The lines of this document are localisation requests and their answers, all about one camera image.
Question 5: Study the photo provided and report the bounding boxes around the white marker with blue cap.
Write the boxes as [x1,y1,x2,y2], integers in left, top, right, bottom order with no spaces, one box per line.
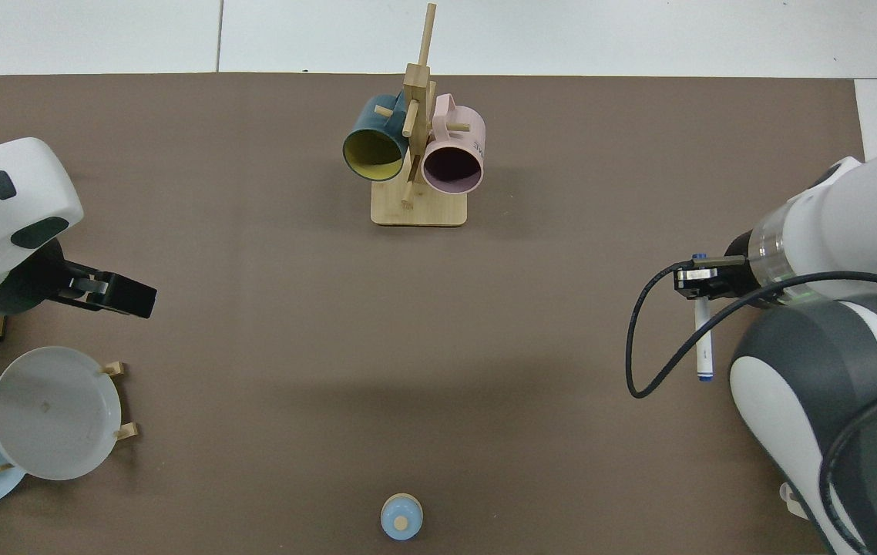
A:
[691,253,716,383]

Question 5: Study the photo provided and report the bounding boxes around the wooden plate rack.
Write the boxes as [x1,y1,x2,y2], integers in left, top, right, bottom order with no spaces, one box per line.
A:
[0,361,139,473]

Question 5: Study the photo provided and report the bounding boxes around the grey plate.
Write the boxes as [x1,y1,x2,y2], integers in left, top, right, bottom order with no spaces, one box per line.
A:
[0,346,123,481]

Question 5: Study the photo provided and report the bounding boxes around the brown table cloth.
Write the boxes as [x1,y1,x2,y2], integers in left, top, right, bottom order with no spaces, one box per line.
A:
[0,73,867,555]

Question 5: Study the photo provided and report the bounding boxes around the pale toaster oven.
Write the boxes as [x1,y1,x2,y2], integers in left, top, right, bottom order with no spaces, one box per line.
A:
[780,482,813,520]

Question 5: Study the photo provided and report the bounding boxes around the pink mug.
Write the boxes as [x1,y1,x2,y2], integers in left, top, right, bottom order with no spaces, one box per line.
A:
[421,93,487,195]

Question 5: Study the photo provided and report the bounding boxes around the dark teal mug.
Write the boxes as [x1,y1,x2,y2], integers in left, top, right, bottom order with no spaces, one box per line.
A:
[342,91,411,183]

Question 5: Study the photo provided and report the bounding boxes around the wooden cup stand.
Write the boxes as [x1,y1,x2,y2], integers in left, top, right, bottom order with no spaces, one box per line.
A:
[371,2,470,227]

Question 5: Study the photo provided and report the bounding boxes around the small blue round bell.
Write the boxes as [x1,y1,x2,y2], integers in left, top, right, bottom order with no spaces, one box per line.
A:
[380,493,424,541]

